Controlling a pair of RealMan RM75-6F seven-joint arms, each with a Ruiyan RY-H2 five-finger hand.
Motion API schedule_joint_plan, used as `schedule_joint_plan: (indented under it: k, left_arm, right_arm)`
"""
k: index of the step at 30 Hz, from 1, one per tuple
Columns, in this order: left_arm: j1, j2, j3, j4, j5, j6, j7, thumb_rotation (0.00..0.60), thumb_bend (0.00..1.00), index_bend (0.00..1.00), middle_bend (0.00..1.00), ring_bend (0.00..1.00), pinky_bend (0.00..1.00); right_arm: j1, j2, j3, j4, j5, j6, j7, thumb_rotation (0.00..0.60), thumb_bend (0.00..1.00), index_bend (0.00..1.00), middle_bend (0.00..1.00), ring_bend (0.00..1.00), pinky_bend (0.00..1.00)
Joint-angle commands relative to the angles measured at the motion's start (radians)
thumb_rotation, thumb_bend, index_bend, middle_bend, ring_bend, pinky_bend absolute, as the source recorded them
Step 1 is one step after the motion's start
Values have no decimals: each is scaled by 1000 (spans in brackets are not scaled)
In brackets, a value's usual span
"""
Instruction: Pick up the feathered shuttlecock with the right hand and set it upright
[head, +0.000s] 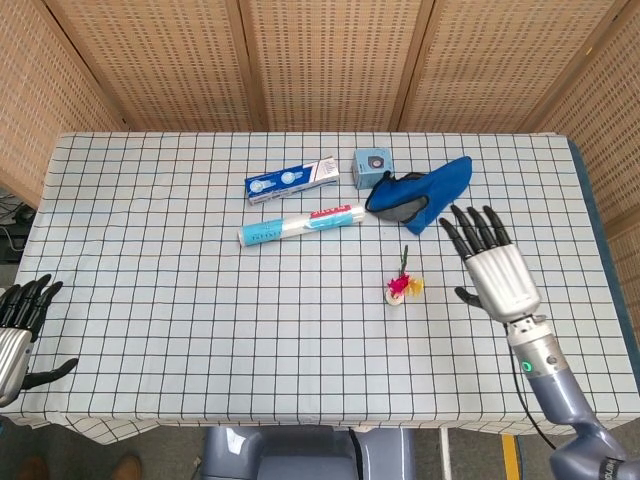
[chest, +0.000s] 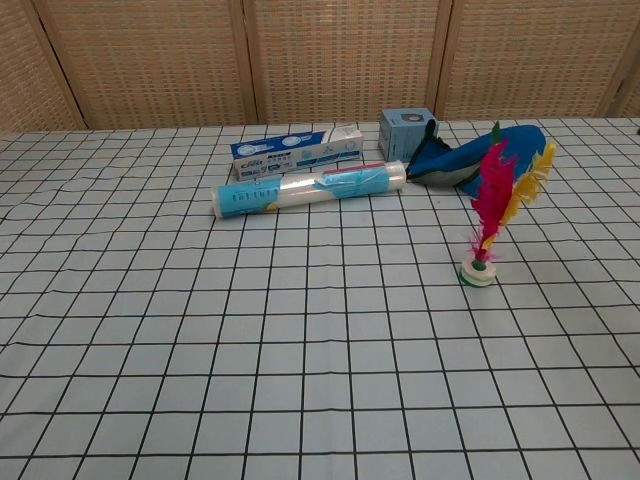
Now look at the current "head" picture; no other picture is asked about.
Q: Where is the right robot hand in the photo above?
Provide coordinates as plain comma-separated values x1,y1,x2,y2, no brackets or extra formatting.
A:
438,203,544,324

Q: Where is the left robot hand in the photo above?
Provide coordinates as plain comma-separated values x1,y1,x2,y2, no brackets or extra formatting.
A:
0,273,80,407

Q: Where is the pink yellow flower toy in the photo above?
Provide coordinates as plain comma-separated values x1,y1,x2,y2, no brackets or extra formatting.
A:
385,243,426,306

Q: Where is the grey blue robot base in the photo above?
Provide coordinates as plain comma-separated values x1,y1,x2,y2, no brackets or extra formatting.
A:
199,424,419,480

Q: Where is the blue grey oven mitt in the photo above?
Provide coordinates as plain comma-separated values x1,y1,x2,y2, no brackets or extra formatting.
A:
364,155,474,236

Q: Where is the brown shoe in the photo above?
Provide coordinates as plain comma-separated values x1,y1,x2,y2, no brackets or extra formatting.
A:
112,453,144,480

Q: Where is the small light blue box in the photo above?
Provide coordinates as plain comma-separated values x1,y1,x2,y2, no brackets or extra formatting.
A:
352,147,394,191

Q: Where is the woven bamboo screen panel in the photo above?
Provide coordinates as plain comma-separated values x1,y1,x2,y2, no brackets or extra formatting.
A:
537,0,640,321
397,0,631,134
44,0,269,133
0,0,126,209
224,0,436,133

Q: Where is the white table leg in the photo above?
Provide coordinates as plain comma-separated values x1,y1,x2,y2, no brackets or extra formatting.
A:
438,427,452,480

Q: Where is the checked white tablecloth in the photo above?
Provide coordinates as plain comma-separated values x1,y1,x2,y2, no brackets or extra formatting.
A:
0,130,632,446

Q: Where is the clear plastic wrap roll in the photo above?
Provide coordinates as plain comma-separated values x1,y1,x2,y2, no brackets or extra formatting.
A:
236,202,367,249

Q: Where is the white blue toothpaste box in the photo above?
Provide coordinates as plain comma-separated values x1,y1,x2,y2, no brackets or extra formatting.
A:
243,155,341,207

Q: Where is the black floor cable bundle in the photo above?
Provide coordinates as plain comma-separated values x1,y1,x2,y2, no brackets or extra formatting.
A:
0,188,37,264

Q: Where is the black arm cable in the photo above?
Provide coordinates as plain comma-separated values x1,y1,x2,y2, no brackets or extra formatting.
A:
508,339,559,451

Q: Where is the black base cable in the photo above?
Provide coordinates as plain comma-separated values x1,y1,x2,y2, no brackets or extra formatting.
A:
346,427,362,480

